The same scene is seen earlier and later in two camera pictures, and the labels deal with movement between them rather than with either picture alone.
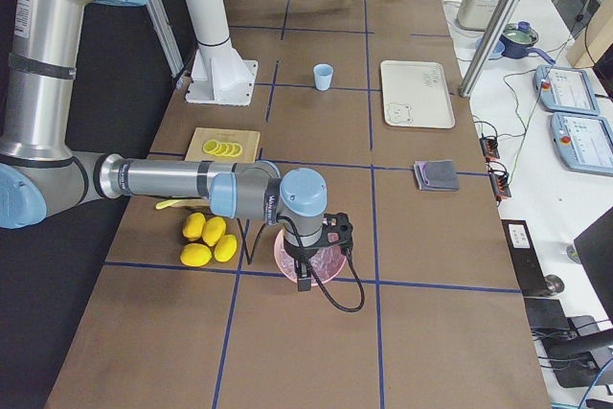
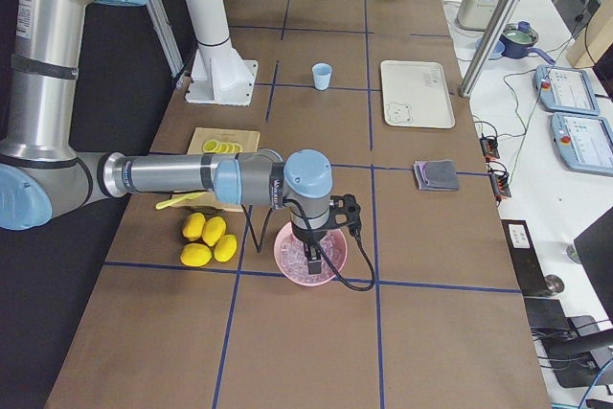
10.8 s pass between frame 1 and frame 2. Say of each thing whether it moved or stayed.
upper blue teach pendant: stayed
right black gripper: moved
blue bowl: stayed
